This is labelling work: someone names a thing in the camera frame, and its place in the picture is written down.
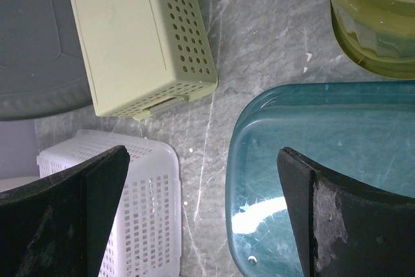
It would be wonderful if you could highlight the white perforated basket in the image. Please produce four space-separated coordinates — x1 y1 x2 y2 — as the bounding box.
37 130 182 276

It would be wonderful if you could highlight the dark grey tray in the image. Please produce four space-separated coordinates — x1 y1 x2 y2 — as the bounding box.
1 0 92 121

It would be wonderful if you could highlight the olive green tub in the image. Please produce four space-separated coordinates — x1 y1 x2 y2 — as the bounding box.
330 0 414 79

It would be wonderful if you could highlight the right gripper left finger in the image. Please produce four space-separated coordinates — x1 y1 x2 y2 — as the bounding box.
1 145 130 276

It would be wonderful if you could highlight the pale green shallow basket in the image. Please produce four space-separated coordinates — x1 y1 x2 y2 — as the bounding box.
71 0 218 120

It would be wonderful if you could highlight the teal transparent tub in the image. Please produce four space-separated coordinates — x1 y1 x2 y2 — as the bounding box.
226 81 414 276

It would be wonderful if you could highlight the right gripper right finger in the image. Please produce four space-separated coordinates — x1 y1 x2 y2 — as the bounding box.
277 147 414 276

